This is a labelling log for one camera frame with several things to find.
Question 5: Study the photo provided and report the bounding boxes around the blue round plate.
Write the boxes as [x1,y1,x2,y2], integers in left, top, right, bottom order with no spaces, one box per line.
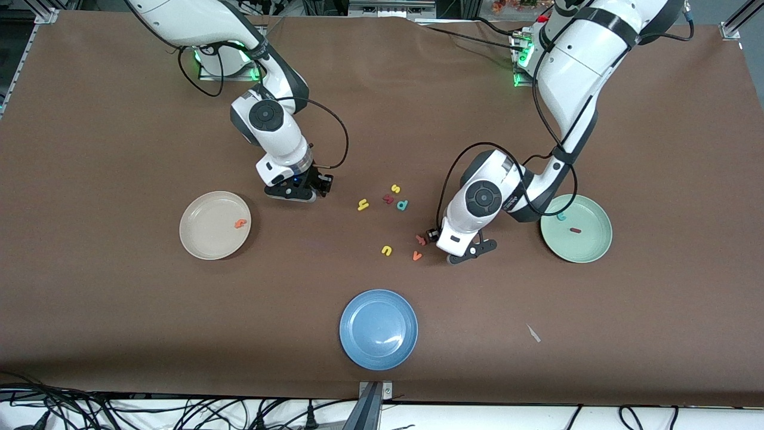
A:
[339,289,419,371]

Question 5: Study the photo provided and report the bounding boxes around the beige round plate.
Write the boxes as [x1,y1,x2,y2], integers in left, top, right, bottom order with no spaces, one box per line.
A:
[179,191,252,261]

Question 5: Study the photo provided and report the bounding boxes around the green round plate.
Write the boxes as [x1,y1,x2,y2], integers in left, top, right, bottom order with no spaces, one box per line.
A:
[540,193,614,264]

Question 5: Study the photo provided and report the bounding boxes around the grey power strip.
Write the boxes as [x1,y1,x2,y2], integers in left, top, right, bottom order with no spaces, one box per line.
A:
[349,0,436,19]

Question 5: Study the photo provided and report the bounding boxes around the brown table cover mat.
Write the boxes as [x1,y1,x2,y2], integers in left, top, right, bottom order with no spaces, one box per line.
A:
[0,9,764,408]

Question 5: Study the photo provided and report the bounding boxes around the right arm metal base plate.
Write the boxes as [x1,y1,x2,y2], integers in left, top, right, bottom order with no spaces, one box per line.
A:
[198,45,264,82]

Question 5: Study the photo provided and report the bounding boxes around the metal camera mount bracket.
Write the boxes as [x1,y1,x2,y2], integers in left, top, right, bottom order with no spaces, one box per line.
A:
[358,381,393,400]

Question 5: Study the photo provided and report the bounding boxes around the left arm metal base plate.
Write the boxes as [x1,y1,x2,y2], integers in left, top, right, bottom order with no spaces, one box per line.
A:
[512,30,544,89]

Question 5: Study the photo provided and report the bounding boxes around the black cable on mat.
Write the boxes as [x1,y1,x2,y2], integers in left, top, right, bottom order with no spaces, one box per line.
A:
[415,23,515,47]

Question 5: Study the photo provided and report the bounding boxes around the aluminium frame profile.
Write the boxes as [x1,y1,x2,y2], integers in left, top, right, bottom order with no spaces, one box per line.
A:
[0,7,60,117]
[719,0,764,41]

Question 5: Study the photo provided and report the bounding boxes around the tangled black floor cables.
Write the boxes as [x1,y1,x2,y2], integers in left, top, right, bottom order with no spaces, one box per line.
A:
[0,370,251,430]

